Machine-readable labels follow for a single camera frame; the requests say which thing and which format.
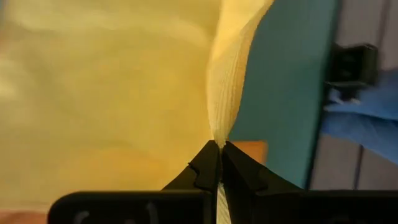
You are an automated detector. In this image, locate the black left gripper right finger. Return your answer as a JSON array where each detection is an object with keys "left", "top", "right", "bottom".
[{"left": 221, "top": 141, "right": 304, "bottom": 224}]

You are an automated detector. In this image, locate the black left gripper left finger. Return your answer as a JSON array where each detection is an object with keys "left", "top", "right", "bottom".
[{"left": 161, "top": 139, "right": 223, "bottom": 224}]

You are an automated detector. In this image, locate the orange microfiber towel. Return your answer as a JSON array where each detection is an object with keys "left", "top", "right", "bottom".
[{"left": 231, "top": 139, "right": 269, "bottom": 166}]

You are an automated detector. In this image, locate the yellow microfiber towel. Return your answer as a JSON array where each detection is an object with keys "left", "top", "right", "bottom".
[{"left": 0, "top": 0, "right": 276, "bottom": 224}]

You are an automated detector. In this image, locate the blue fabric item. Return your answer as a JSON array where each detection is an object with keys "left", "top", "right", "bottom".
[{"left": 321, "top": 67, "right": 398, "bottom": 166}]

